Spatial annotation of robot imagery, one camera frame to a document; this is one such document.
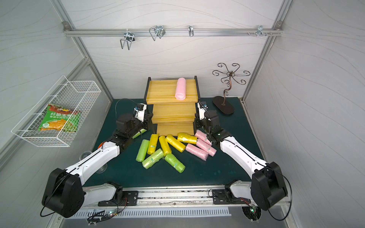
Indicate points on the metal double hook middle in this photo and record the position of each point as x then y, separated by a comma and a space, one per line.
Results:
157, 32

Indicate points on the metal double hook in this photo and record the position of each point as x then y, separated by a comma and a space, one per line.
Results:
127, 41
157, 32

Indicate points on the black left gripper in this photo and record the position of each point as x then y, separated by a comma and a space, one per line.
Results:
146, 122

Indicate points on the green snack bag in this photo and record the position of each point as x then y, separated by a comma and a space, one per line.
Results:
60, 118

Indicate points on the yellow trash bag roll right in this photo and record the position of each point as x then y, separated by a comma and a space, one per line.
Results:
186, 138

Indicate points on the green trash bag roll middle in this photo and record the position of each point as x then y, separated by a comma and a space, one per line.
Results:
152, 159

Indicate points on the small metal hook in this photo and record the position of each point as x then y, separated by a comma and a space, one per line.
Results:
191, 31

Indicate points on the metal double hook left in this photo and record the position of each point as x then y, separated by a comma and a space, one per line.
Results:
127, 41

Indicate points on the aluminium top rail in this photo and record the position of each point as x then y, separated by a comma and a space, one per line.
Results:
171, 32

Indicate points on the white wire basket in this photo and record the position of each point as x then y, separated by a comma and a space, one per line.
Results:
75, 95

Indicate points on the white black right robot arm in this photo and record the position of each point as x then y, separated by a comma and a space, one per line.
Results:
267, 186

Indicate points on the green trash bag roll right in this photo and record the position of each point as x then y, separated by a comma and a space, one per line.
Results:
175, 163

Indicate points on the green trash bag roll far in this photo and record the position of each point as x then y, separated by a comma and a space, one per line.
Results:
139, 133

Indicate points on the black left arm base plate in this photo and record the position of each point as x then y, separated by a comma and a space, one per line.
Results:
124, 198

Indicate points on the yellow trash bag roll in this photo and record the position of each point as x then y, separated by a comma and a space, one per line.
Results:
186, 138
152, 144
179, 146
164, 145

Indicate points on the pink trash bag roll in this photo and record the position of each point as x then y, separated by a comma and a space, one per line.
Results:
180, 92
206, 147
202, 136
197, 152

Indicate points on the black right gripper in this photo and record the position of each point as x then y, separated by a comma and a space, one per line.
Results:
198, 122

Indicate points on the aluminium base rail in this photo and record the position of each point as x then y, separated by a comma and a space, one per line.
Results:
175, 196

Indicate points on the green trash bag roll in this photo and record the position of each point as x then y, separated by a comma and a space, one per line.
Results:
175, 163
152, 159
142, 152
139, 133

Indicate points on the black metal jewelry stand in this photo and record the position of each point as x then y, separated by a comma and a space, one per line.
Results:
227, 77

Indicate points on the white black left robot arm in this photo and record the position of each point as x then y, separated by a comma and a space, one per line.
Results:
65, 193

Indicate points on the green trash bag roll left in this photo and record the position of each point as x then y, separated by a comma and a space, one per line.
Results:
142, 152

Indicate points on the yellow trash bag roll left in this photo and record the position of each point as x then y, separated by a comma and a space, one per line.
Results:
152, 144

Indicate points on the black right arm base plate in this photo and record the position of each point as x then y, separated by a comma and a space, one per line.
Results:
225, 197

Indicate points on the three-tier wooden shelf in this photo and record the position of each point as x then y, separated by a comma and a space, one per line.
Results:
172, 116

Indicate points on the metal hook right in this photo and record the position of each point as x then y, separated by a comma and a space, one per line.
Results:
260, 32

